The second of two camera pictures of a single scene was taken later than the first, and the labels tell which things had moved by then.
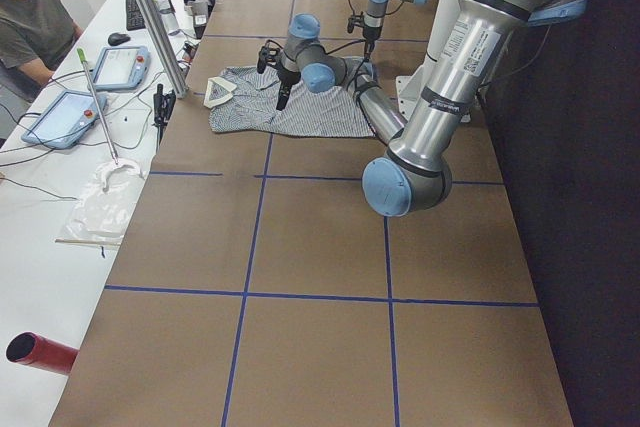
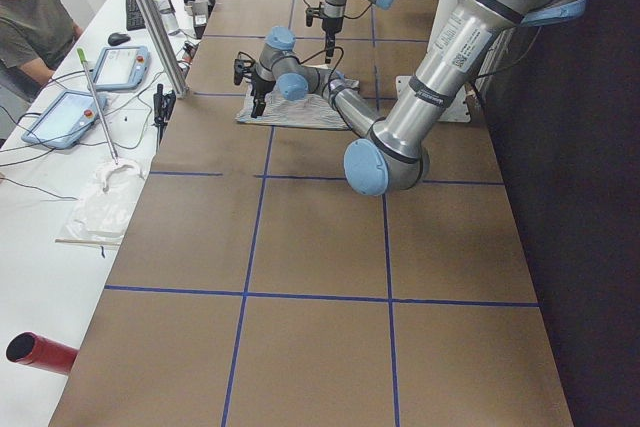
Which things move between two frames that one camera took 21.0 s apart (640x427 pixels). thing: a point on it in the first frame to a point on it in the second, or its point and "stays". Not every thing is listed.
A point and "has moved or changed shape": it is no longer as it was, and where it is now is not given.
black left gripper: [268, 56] to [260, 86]
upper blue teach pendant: [120, 68] stays
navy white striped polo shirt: [244, 98] has moved or changed shape
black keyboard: [134, 13] stays
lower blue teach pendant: [64, 120] stays
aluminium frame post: [155, 22] stays
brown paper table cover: [258, 286] stays
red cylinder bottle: [31, 348] stays
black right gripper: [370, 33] to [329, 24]
